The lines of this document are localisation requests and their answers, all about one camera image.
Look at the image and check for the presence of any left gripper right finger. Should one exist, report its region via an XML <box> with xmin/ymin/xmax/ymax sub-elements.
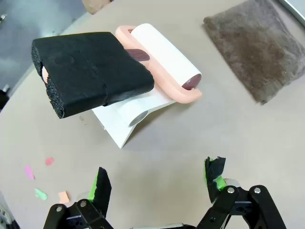
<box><xmin>195</xmin><ymin>156</ymin><xmax>288</xmax><ymax>229</ymax></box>

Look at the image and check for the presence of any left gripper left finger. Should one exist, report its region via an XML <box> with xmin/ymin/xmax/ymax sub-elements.
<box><xmin>42</xmin><ymin>167</ymin><xmax>112</xmax><ymax>229</ymax></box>

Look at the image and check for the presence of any green paper scrap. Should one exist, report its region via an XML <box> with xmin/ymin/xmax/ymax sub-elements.
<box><xmin>34</xmin><ymin>188</ymin><xmax>48</xmax><ymax>200</ymax></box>

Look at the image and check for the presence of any pink paper scrap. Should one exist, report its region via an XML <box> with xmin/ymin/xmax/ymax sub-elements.
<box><xmin>24</xmin><ymin>165</ymin><xmax>36</xmax><ymax>180</ymax></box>

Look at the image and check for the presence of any brown towel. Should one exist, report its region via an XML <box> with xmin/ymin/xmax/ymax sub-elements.
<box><xmin>203</xmin><ymin>0</ymin><xmax>305</xmax><ymax>105</ymax></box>

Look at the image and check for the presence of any person's right hand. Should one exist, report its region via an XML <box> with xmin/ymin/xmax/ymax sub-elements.
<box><xmin>82</xmin><ymin>0</ymin><xmax>115</xmax><ymax>15</ymax></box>

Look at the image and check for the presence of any orange paper scrap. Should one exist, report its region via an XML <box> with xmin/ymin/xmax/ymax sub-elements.
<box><xmin>58</xmin><ymin>191</ymin><xmax>70</xmax><ymax>204</ymax></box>

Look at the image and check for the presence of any white folded roller stand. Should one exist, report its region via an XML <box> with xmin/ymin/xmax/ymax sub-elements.
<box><xmin>91</xmin><ymin>83</ymin><xmax>178</xmax><ymax>149</ymax></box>

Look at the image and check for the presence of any metal tray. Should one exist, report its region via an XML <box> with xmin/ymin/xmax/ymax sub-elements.
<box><xmin>277</xmin><ymin>0</ymin><xmax>305</xmax><ymax>27</ymax></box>

